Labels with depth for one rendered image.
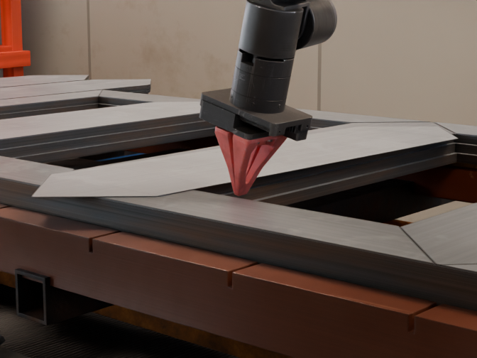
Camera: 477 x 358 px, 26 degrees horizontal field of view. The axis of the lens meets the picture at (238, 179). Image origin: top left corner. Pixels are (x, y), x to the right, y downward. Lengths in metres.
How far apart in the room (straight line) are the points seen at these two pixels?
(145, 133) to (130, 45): 3.04
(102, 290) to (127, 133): 0.64
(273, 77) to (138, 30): 3.64
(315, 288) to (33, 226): 0.35
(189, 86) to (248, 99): 3.48
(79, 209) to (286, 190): 0.26
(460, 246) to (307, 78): 3.34
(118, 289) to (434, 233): 0.30
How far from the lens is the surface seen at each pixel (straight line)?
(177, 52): 4.52
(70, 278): 1.04
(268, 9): 1.00
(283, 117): 1.03
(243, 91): 1.03
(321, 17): 1.07
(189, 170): 1.20
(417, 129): 1.57
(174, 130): 1.70
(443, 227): 0.93
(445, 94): 3.94
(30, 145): 1.51
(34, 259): 1.09
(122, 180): 1.14
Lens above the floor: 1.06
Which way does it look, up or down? 11 degrees down
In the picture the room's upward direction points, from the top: straight up
